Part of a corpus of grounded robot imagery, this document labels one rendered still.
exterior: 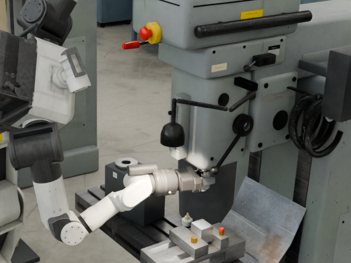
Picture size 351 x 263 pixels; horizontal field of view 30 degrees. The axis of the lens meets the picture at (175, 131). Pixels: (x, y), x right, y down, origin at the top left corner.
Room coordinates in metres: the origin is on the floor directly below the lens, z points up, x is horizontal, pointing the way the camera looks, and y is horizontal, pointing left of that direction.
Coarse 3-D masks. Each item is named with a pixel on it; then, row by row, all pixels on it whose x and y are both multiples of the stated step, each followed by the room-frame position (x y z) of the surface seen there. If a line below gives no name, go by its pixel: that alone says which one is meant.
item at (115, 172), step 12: (108, 168) 2.31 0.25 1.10; (120, 168) 2.29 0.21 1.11; (108, 180) 2.31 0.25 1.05; (120, 180) 2.26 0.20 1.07; (108, 192) 2.31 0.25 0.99; (144, 204) 2.18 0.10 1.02; (156, 204) 2.23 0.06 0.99; (132, 216) 2.22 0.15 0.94; (144, 216) 2.18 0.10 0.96; (156, 216) 2.23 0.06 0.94
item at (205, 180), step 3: (201, 177) 1.95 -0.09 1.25; (204, 177) 1.96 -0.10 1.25; (207, 177) 1.96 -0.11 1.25; (210, 177) 1.96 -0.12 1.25; (213, 177) 1.97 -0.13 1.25; (201, 180) 1.95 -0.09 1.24; (204, 180) 1.95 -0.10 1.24; (207, 180) 1.96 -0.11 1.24; (210, 180) 1.96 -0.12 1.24; (213, 180) 1.96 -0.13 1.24; (204, 183) 1.95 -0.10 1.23; (207, 183) 1.96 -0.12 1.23; (210, 183) 1.96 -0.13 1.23; (213, 183) 1.96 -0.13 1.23
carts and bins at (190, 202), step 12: (180, 168) 3.88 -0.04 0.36; (228, 168) 3.77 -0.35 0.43; (216, 180) 3.75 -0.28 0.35; (228, 180) 3.79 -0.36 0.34; (180, 192) 3.89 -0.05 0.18; (192, 192) 3.79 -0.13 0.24; (204, 192) 3.76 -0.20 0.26; (216, 192) 3.76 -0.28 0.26; (228, 192) 3.80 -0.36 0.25; (180, 204) 3.90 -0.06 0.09; (192, 204) 3.79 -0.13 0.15; (204, 204) 3.76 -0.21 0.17; (216, 204) 3.77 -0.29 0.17; (228, 204) 3.81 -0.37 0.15; (192, 216) 3.80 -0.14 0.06; (204, 216) 3.77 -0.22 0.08; (216, 216) 3.78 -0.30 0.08
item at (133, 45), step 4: (124, 44) 1.90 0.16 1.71; (128, 44) 1.90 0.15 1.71; (132, 44) 1.91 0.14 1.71; (136, 44) 1.91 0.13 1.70; (140, 44) 1.93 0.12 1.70; (144, 44) 1.94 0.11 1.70; (148, 44) 1.95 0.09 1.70; (124, 48) 1.89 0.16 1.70; (128, 48) 1.90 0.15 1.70; (132, 48) 1.91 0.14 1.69; (136, 48) 1.92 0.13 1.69
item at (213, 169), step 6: (240, 114) 1.93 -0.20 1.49; (246, 114) 1.94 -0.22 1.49; (234, 120) 1.92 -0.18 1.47; (240, 120) 1.90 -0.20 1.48; (246, 120) 1.91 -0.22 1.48; (252, 120) 1.93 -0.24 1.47; (234, 126) 1.91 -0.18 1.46; (240, 126) 1.90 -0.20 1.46; (246, 126) 1.91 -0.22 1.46; (252, 126) 1.93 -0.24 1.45; (234, 132) 1.92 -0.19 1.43; (240, 132) 1.90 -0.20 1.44; (246, 132) 1.92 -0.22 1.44; (234, 144) 1.89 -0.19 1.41; (228, 150) 1.87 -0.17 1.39; (222, 162) 1.86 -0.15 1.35; (216, 168) 1.84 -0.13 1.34; (216, 174) 1.83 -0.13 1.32
